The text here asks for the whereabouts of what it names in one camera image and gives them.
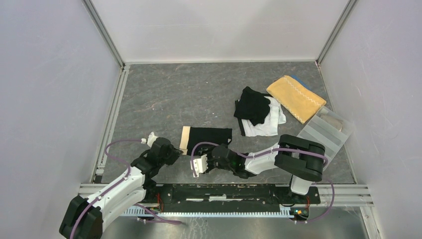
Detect black underwear beige waistband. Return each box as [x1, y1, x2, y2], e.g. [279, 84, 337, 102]
[179, 126, 232, 155]

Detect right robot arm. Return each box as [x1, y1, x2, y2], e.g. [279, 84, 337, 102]
[191, 134, 328, 203]

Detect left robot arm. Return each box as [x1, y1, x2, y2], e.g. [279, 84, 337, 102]
[59, 134, 183, 239]

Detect black crumpled underwear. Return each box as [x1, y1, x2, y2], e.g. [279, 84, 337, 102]
[233, 87, 270, 125]

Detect white underwear black waistband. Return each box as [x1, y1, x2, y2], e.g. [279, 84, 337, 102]
[238, 95, 287, 137]

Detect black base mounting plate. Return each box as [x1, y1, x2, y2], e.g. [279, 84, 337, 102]
[141, 184, 321, 213]

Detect folded yellow towel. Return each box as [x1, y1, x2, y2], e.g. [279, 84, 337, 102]
[266, 75, 326, 124]

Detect blue cloth under towel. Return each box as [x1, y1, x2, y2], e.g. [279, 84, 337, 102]
[291, 75, 311, 90]

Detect clear plastic organizer box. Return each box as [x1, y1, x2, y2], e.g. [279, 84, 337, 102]
[298, 107, 354, 165]

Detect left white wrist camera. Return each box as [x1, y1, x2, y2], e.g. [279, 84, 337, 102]
[141, 132, 158, 148]

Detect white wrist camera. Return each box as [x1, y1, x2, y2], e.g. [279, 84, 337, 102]
[191, 155, 208, 178]
[141, 132, 158, 148]

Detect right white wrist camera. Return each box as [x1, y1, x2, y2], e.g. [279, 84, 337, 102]
[191, 155, 208, 178]

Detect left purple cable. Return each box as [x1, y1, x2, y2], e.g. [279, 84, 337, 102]
[68, 139, 184, 239]

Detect aluminium frame rail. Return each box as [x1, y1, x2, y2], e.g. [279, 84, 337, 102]
[77, 184, 374, 218]

